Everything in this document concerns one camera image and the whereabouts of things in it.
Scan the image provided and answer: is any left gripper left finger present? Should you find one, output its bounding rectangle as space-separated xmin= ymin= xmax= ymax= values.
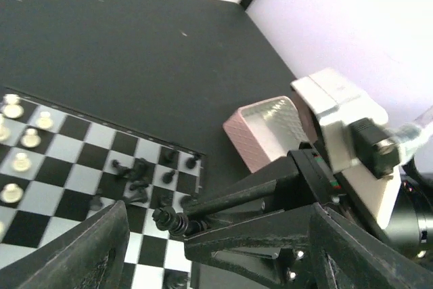
xmin=1 ymin=201 xmax=129 ymax=288

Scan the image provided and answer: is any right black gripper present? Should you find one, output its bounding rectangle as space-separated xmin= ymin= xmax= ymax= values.
xmin=184 ymin=149 xmax=345 ymax=286

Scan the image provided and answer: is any white chess piece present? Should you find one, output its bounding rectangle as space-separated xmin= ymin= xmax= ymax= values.
xmin=12 ymin=152 xmax=32 ymax=172
xmin=1 ymin=183 xmax=24 ymax=204
xmin=3 ymin=93 xmax=24 ymax=119
xmin=0 ymin=114 xmax=10 ymax=142
xmin=20 ymin=128 xmax=41 ymax=148
xmin=35 ymin=111 xmax=53 ymax=130

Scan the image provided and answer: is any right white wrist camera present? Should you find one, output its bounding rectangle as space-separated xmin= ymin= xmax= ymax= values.
xmin=290 ymin=68 xmax=401 ymax=229

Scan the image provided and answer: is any black chess king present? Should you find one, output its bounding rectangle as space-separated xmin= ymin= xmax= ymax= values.
xmin=152 ymin=206 xmax=207 ymax=237

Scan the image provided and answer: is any pile of black chess pieces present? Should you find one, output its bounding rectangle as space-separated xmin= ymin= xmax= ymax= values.
xmin=89 ymin=148 xmax=204 ymax=288

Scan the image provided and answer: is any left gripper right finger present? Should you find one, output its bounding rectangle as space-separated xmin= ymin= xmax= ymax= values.
xmin=309 ymin=204 xmax=432 ymax=288

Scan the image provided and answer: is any pink metal tin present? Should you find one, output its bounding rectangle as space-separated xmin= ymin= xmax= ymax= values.
xmin=223 ymin=96 xmax=308 ymax=173

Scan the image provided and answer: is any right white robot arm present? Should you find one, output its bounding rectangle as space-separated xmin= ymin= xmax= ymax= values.
xmin=185 ymin=150 xmax=432 ymax=288

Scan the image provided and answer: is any black white chess board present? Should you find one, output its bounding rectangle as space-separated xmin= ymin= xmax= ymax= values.
xmin=1 ymin=92 xmax=196 ymax=268

